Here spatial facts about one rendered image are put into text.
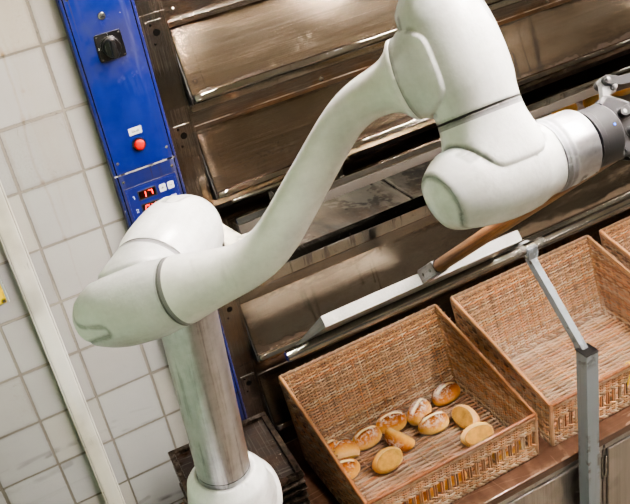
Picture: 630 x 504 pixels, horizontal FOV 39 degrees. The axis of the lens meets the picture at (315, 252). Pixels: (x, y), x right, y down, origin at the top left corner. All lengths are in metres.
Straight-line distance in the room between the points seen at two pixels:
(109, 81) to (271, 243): 1.04
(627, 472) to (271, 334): 1.15
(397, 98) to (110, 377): 1.56
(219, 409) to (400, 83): 0.74
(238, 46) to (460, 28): 1.26
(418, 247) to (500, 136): 1.71
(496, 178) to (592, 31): 1.86
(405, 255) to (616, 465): 0.87
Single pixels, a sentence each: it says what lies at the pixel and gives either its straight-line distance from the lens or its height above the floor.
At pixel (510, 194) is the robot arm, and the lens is 1.02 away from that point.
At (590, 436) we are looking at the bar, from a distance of 2.58.
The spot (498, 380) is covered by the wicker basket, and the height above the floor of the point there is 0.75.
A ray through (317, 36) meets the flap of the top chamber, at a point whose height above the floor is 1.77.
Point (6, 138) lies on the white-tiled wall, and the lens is 2.13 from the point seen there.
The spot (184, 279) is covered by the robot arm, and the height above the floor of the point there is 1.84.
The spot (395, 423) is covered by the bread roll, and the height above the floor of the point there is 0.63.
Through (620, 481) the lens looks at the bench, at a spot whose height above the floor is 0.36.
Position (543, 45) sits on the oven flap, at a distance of 2.74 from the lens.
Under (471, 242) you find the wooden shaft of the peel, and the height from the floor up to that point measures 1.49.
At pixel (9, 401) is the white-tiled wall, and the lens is 2.41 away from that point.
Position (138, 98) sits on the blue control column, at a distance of 2.14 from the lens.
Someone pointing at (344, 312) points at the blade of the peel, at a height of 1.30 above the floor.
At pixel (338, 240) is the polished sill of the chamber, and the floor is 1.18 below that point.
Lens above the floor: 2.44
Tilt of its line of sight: 30 degrees down
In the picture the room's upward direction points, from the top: 11 degrees counter-clockwise
